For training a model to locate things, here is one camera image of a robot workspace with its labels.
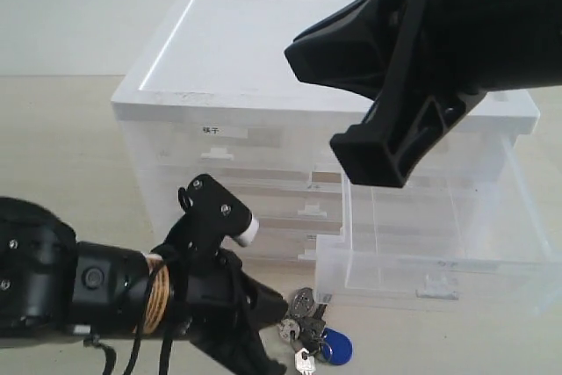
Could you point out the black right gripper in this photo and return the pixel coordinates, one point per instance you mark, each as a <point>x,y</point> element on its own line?
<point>392,52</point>

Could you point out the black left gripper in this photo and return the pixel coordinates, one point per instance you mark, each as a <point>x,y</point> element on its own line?
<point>221,311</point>

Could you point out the key bunch with blue tag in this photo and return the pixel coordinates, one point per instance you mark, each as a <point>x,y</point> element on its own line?
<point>306,331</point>

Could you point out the clear drawer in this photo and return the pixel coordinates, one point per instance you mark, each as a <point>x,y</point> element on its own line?
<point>287,148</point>
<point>462,235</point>
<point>273,194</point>
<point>277,238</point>

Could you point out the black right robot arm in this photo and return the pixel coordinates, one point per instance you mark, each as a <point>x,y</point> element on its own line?
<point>505,45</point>

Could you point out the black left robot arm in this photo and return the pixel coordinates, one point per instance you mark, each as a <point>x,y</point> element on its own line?
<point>56,289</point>

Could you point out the white plastic drawer cabinet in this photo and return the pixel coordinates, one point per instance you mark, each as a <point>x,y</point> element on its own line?
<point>222,62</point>

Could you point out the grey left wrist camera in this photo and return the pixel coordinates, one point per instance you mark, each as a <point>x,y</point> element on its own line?
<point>219,212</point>

